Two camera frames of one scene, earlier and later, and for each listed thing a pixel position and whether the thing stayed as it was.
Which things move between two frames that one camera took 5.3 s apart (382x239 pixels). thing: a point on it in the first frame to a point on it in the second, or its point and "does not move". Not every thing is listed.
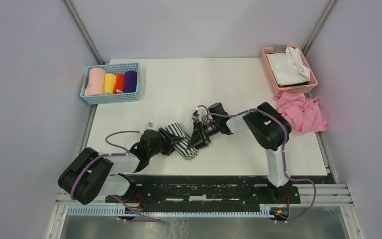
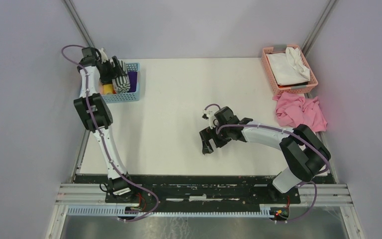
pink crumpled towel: x=304 y=114 does not move
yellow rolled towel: x=109 y=83 does not move
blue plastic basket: x=114 y=68 does not move
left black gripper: x=169 y=141 to x=115 y=72
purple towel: x=130 y=81 does not move
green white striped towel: x=181 y=146 to x=121 y=84
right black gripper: x=200 y=139 to x=207 y=134
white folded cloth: x=289 y=67 does not move
